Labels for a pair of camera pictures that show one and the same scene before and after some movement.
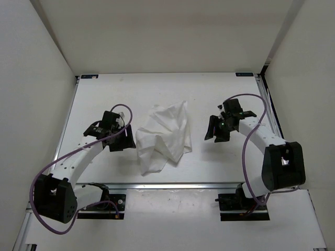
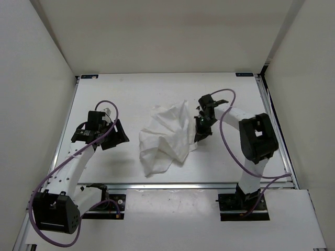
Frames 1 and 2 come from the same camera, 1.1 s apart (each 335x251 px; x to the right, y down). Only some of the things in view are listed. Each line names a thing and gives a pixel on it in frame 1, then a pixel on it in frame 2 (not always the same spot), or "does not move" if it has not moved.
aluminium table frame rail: [162, 186] does not move
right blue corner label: [244, 74] does not move
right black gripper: [213, 121] → [201, 133]
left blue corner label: [89, 76] does not move
